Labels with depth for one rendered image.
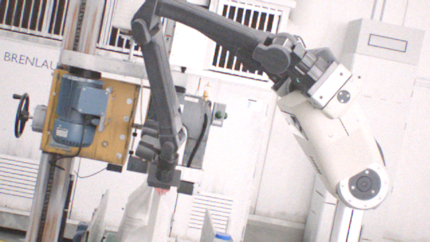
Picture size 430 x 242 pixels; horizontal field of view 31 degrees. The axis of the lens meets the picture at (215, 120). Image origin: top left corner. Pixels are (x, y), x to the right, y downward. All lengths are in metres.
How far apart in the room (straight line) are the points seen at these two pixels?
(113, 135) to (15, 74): 2.87
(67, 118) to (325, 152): 1.01
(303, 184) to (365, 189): 4.85
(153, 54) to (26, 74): 3.65
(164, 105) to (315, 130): 0.43
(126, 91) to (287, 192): 4.34
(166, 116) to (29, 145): 3.61
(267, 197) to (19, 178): 2.42
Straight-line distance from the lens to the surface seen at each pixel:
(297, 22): 6.10
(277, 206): 7.15
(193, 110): 2.94
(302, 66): 2.01
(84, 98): 2.69
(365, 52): 6.59
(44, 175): 3.06
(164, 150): 2.26
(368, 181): 2.31
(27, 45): 5.75
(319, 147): 2.19
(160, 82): 2.18
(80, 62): 2.74
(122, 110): 2.95
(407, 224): 7.45
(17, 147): 5.79
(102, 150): 2.97
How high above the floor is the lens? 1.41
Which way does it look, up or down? 3 degrees down
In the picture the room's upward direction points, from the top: 11 degrees clockwise
